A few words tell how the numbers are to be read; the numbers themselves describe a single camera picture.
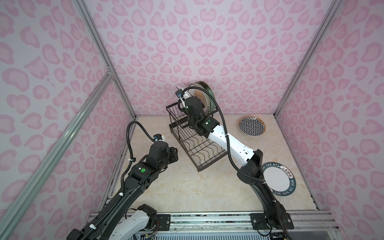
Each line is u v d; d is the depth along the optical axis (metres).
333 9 0.70
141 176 0.50
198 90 0.58
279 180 0.85
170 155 0.65
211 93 0.83
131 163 0.58
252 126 1.13
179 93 0.65
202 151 0.98
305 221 0.75
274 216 0.62
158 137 0.66
